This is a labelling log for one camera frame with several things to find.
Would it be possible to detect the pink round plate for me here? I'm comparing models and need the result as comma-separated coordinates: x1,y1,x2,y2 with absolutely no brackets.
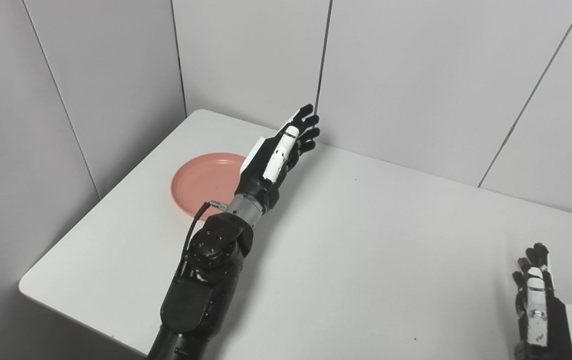
170,152,246,221

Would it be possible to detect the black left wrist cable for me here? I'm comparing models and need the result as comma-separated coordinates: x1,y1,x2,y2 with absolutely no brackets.
181,200,228,261

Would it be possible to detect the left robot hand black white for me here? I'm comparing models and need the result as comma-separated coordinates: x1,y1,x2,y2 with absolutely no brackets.
234,104,321,215

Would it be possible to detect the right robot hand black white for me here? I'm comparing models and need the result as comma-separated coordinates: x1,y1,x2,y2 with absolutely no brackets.
512,243,572,360

